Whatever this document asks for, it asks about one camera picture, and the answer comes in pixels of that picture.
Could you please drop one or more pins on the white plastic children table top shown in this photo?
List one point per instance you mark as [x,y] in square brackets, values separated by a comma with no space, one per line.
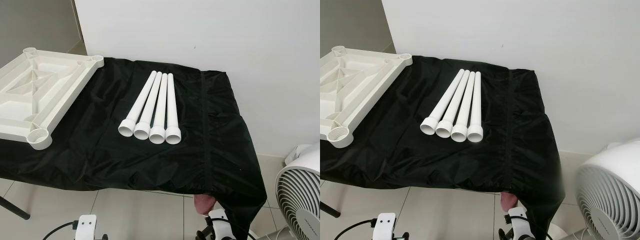
[50,95]
[365,90]

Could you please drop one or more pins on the white plastic table leg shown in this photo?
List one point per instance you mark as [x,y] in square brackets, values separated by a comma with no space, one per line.
[151,102]
[476,105]
[466,102]
[444,99]
[140,100]
[161,105]
[172,107]
[456,100]

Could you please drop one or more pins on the white round floor fan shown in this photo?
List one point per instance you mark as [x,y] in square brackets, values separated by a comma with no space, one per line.
[300,200]
[610,195]

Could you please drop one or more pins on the black fabric table cloth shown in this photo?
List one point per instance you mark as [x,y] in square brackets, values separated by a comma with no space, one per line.
[100,160]
[400,160]

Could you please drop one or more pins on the black metal pole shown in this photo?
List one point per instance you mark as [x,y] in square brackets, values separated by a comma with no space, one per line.
[15,209]
[329,209]

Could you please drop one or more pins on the pink round stool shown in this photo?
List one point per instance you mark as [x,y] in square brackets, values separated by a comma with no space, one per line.
[202,204]
[509,201]

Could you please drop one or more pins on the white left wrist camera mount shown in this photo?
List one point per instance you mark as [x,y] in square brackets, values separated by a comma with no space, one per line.
[386,226]
[86,227]

